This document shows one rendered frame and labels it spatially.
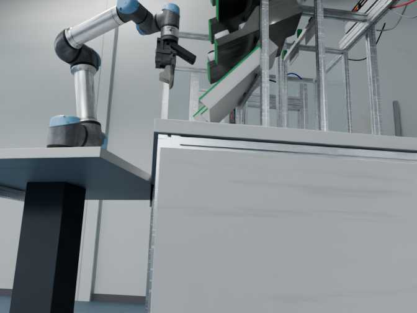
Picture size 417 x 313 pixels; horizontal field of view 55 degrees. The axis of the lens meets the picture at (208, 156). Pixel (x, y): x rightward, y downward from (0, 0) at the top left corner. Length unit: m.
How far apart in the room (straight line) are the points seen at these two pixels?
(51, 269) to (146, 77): 4.03
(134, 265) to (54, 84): 2.69
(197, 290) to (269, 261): 0.15
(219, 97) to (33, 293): 0.95
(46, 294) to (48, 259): 0.12
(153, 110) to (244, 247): 4.38
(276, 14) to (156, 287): 0.86
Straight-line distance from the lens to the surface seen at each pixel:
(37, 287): 1.58
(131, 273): 4.87
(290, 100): 2.96
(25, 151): 1.20
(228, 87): 1.16
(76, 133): 1.67
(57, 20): 6.36
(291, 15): 1.29
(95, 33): 1.79
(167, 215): 0.79
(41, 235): 1.58
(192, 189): 0.80
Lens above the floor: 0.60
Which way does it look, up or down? 13 degrees up
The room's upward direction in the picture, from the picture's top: 2 degrees clockwise
